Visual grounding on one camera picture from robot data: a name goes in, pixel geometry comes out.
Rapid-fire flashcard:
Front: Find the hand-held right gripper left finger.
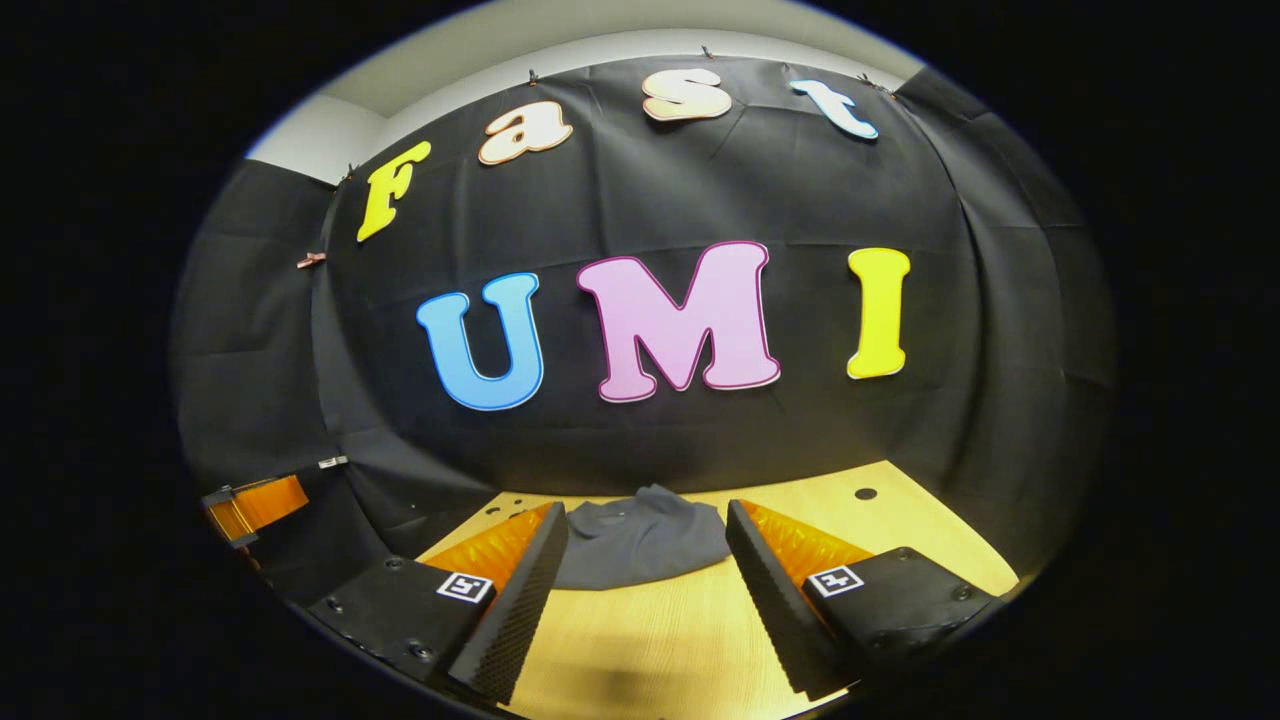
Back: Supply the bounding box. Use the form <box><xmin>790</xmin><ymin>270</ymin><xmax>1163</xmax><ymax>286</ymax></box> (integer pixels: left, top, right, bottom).
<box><xmin>307</xmin><ymin>500</ymin><xmax>570</xmax><ymax>707</ymax></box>

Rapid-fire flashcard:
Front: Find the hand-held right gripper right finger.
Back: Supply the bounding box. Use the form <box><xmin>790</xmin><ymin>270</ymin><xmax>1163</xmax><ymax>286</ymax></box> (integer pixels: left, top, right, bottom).
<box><xmin>725</xmin><ymin>498</ymin><xmax>1001</xmax><ymax>703</ymax></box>

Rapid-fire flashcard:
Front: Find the grey polo shirt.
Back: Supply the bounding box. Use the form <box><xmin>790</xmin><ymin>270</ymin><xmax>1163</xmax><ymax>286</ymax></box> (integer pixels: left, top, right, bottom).
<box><xmin>553</xmin><ymin>484</ymin><xmax>733</xmax><ymax>591</ymax></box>

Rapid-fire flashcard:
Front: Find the black backdrop cloth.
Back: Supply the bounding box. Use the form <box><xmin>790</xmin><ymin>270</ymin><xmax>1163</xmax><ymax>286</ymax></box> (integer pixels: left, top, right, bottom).
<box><xmin>170</xmin><ymin>52</ymin><xmax>1119</xmax><ymax>611</ymax></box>

